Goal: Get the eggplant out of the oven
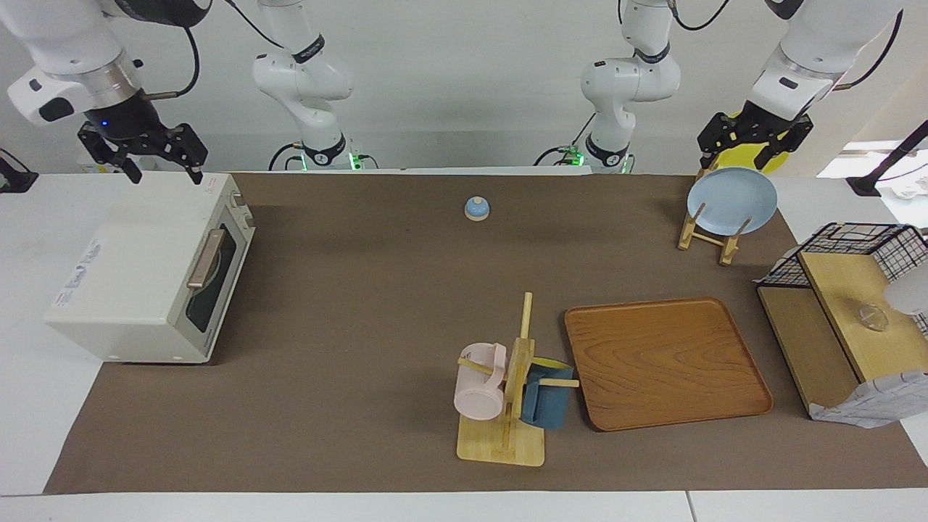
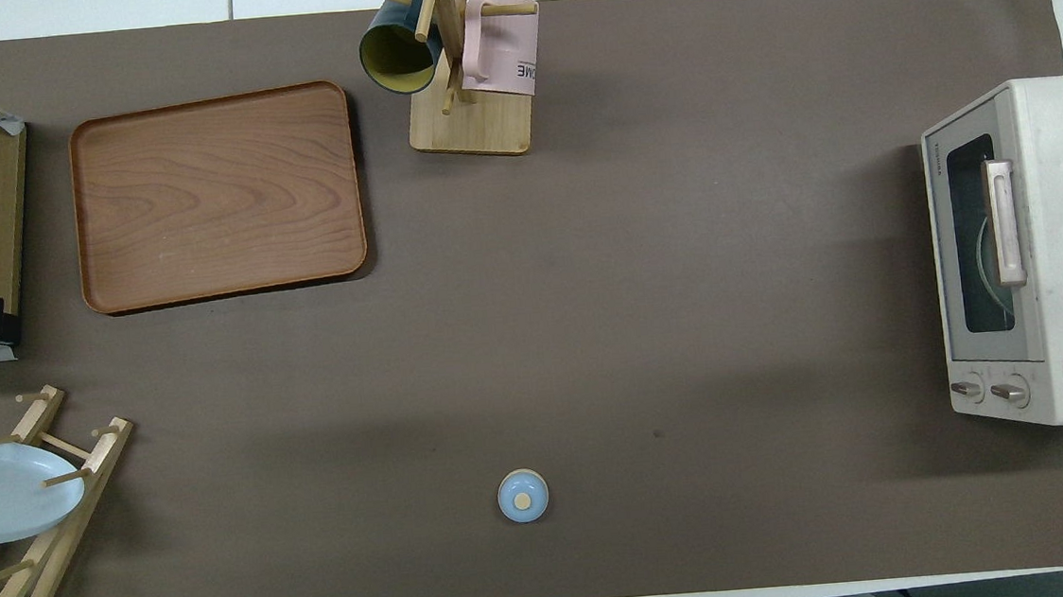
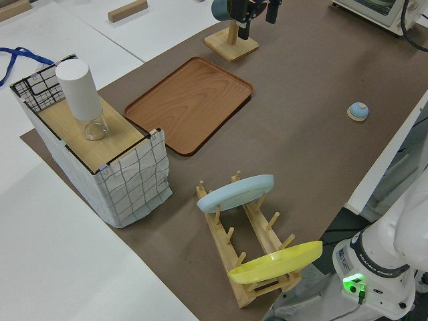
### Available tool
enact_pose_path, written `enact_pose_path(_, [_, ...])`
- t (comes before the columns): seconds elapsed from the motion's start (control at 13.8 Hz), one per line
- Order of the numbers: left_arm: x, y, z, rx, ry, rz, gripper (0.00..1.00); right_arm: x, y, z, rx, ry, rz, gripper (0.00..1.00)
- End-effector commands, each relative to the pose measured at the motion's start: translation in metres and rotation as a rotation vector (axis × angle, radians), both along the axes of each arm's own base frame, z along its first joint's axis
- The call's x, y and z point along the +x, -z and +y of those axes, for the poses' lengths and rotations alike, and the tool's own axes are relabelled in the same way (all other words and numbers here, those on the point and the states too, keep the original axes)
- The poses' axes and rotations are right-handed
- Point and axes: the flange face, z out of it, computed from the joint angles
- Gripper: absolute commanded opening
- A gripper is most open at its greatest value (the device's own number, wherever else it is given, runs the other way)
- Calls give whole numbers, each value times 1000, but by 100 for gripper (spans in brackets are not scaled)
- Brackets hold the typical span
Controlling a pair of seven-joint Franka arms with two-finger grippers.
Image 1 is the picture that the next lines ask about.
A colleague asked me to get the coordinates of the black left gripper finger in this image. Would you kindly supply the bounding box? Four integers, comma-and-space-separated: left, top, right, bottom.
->
754, 120, 814, 171
697, 114, 740, 171

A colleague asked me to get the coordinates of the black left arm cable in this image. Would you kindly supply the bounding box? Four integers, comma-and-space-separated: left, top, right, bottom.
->
834, 9, 904, 91

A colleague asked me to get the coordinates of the wooden two-tier shelf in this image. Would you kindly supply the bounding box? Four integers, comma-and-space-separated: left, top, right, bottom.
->
756, 250, 928, 420

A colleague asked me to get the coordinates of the pink mug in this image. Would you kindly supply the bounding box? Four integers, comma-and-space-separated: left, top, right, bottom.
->
454, 343, 508, 421

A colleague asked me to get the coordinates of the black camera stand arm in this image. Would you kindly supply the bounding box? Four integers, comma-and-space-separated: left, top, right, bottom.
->
847, 120, 928, 198

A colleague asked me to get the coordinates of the wooden plate rack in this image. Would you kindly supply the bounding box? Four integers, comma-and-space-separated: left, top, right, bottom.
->
677, 167, 752, 266

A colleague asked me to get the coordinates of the black wire basket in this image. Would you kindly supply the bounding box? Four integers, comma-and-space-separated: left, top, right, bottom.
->
765, 223, 928, 289

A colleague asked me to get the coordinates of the light blue plate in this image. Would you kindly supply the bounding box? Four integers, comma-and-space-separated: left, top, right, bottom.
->
687, 167, 778, 236

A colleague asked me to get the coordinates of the clear glass bowl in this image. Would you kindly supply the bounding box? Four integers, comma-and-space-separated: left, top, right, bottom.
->
858, 301, 890, 332

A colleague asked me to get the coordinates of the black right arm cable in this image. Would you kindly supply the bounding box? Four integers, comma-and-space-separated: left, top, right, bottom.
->
141, 25, 201, 100

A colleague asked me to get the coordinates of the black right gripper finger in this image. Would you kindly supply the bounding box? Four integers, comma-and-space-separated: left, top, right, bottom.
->
78, 123, 144, 184
156, 125, 209, 184

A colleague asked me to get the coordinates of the black clamp mount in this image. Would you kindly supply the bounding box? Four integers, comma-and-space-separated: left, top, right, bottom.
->
0, 149, 38, 194

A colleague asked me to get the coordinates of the oven door with handle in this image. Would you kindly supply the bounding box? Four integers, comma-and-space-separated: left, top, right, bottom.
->
173, 216, 255, 357

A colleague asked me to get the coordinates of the white checked cloth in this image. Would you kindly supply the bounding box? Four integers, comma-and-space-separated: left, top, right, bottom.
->
808, 368, 928, 428

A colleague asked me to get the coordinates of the white box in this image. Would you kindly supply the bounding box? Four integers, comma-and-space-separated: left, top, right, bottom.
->
77, 149, 146, 175

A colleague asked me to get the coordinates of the blue mug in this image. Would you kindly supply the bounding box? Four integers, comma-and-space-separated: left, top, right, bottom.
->
521, 357, 575, 430

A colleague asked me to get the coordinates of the brown table mat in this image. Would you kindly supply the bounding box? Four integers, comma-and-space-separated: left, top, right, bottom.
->
43, 173, 928, 495

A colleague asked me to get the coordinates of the yellow plate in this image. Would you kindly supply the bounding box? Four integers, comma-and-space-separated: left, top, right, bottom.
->
725, 109, 791, 175

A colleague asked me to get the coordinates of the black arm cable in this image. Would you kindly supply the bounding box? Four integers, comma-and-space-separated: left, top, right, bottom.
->
834, 9, 904, 91
141, 25, 201, 100

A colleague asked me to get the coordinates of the white toaster oven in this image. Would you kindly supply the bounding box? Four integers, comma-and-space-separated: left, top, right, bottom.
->
45, 172, 256, 363

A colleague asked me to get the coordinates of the wooden tray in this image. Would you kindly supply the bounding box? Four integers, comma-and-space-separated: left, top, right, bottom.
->
564, 297, 774, 433

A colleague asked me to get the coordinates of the wooden mug stand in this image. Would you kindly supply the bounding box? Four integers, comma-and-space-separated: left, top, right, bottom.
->
457, 291, 581, 467

